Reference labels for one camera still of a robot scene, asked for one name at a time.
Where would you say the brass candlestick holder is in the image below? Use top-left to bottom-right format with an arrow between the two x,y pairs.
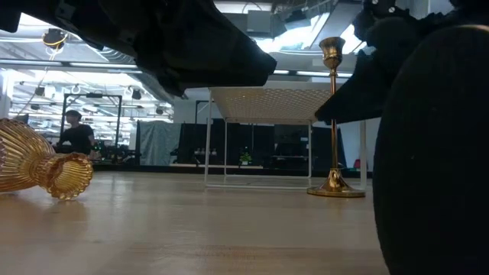
372,24 -> 489,275
306,36 -> 367,199

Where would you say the amber ribbed goblet candleholder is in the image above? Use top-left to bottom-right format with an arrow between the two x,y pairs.
0,117 -> 95,202

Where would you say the white perforated metal shelf rack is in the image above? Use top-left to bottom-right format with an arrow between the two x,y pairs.
204,79 -> 368,191

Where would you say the black metal gantry frame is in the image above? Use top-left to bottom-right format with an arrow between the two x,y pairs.
60,92 -> 123,161

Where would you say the person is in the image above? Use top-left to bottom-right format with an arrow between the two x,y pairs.
56,109 -> 96,158

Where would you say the black partition screen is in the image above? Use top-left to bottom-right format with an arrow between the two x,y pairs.
177,118 -> 347,169

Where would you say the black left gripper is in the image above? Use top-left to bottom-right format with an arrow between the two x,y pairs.
0,0 -> 138,53

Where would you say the grey ceiling box unit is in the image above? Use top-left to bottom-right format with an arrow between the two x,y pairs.
246,9 -> 273,34

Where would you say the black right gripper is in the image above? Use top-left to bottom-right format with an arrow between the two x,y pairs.
314,0 -> 460,125

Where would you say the black aluminium table frame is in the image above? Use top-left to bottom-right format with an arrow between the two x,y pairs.
93,162 -> 374,179

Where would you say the long linear light fixture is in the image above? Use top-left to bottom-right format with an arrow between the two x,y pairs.
0,58 -> 355,79

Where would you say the black yellow ceiling cable reel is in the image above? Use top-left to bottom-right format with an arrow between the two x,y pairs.
41,28 -> 70,50

